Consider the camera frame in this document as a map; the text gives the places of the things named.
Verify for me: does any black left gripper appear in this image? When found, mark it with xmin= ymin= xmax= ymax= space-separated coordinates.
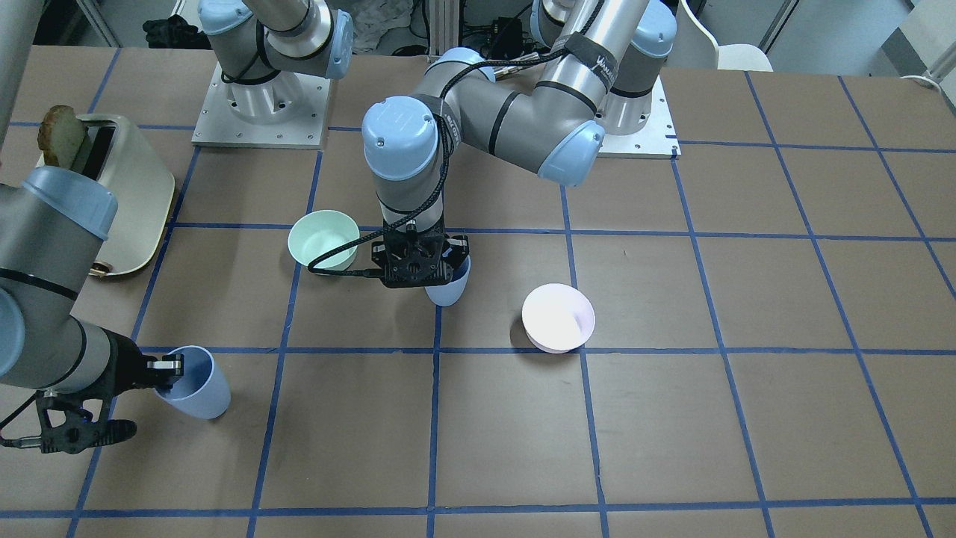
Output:
xmin=371 ymin=234 xmax=469 ymax=288

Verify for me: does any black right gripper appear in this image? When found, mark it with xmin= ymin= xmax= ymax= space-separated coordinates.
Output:
xmin=35 ymin=338 xmax=184 ymax=455

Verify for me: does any blue cup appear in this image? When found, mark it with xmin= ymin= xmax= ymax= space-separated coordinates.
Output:
xmin=426 ymin=256 xmax=471 ymax=307
xmin=153 ymin=345 xmax=230 ymax=419

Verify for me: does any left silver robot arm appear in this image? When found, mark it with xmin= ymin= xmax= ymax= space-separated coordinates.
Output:
xmin=361 ymin=1 xmax=678 ymax=288

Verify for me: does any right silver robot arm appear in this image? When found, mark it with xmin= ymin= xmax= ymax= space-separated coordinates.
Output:
xmin=2 ymin=1 xmax=355 ymax=455

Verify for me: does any mint green bowl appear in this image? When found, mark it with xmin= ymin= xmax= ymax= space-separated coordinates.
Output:
xmin=287 ymin=210 xmax=361 ymax=267

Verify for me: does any pink bowl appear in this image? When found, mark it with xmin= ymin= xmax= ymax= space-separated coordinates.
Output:
xmin=521 ymin=283 xmax=595 ymax=353

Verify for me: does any cream white toaster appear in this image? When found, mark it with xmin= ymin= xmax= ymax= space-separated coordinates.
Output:
xmin=71 ymin=114 xmax=175 ymax=278

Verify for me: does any slice of toast bread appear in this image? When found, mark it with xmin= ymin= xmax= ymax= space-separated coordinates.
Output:
xmin=37 ymin=105 xmax=92 ymax=170

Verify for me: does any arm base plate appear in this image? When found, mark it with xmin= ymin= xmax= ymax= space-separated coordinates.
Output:
xmin=597 ymin=76 xmax=682 ymax=159
xmin=191 ymin=66 xmax=332 ymax=149

